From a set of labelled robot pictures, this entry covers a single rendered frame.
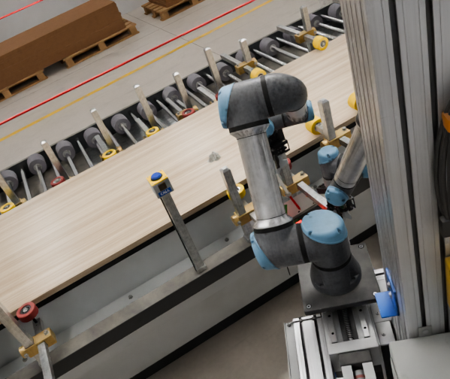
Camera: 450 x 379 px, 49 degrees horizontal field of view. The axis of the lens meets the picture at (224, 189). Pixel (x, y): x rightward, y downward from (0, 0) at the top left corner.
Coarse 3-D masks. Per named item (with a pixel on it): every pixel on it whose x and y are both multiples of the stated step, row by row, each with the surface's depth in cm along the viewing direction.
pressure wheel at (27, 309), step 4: (24, 304) 203; (28, 304) 203; (32, 304) 202; (20, 308) 202; (24, 308) 201; (28, 308) 201; (32, 308) 200; (36, 308) 201; (20, 312) 201; (24, 312) 200; (28, 312) 199; (32, 312) 199; (36, 312) 201; (20, 316) 198; (24, 316) 198; (28, 316) 198; (32, 316) 199; (20, 320) 200; (24, 320) 199; (28, 320) 199; (36, 320) 205
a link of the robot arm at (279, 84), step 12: (276, 84) 132; (288, 84) 133; (300, 84) 136; (276, 96) 132; (288, 96) 133; (300, 96) 136; (276, 108) 134; (288, 108) 136; (300, 108) 143; (312, 108) 170; (288, 120) 172; (300, 120) 169
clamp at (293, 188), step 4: (300, 172) 222; (292, 176) 221; (296, 176) 220; (300, 176) 219; (304, 176) 218; (308, 176) 219; (296, 180) 218; (300, 180) 218; (304, 180) 219; (308, 180) 220; (284, 184) 218; (292, 184) 217; (296, 184) 218; (308, 184) 221; (280, 188) 217; (288, 188) 217; (292, 188) 218; (296, 188) 219; (284, 192) 217; (292, 192) 219; (284, 196) 219
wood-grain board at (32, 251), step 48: (336, 48) 299; (336, 96) 256; (144, 144) 279; (192, 144) 263; (288, 144) 236; (48, 192) 270; (96, 192) 255; (144, 192) 242; (192, 192) 230; (0, 240) 247; (48, 240) 235; (96, 240) 223; (144, 240) 216; (0, 288) 217; (48, 288) 208
